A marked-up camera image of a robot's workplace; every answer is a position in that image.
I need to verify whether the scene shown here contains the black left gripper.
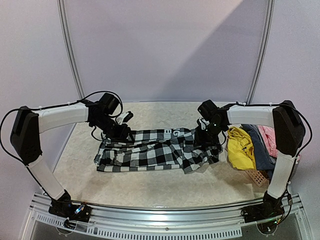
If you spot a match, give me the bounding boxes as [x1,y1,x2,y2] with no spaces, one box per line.
[93,115,136,144]

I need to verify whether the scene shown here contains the black white checkered shirt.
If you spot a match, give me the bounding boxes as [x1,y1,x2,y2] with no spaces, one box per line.
[94,128,223,174]

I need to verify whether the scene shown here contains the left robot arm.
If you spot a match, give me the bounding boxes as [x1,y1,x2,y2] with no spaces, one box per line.
[10,91,133,217]

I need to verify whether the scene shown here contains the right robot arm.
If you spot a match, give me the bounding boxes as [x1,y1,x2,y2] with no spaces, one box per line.
[195,99,306,199]

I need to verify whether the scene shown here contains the pink laundry basket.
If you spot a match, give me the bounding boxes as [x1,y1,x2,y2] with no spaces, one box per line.
[245,169,268,187]

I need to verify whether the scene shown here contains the yellow garment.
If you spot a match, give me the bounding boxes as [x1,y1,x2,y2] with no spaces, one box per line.
[227,126,257,170]

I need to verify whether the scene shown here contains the navy blue garment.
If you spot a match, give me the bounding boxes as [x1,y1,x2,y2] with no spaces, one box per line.
[241,124,276,180]

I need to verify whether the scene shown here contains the pink garment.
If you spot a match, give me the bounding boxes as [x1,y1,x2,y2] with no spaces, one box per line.
[257,125,278,158]

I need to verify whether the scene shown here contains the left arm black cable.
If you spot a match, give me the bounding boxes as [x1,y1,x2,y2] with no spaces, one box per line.
[0,90,123,166]

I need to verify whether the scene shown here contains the left corner wall post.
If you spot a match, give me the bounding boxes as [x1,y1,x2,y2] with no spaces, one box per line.
[57,0,85,98]

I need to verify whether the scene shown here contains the corner wall post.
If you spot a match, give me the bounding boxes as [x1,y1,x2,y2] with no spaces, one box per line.
[245,0,275,105]
[57,0,85,98]

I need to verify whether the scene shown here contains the aluminium front rail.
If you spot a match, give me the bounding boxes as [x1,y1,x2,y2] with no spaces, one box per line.
[23,196,312,240]

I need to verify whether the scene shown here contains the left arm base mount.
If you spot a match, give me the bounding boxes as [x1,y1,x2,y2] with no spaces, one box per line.
[48,190,92,223]

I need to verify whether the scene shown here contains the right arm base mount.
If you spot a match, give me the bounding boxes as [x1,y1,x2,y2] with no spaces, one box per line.
[240,197,286,223]

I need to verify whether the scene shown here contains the right corner wall post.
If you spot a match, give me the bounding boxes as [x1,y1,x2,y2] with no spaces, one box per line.
[245,0,275,105]

